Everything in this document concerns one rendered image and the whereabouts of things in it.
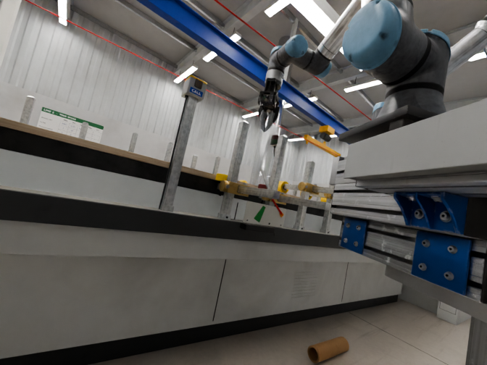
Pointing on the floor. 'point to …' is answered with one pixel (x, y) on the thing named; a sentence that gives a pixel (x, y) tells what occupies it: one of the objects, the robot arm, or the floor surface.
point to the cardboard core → (327, 349)
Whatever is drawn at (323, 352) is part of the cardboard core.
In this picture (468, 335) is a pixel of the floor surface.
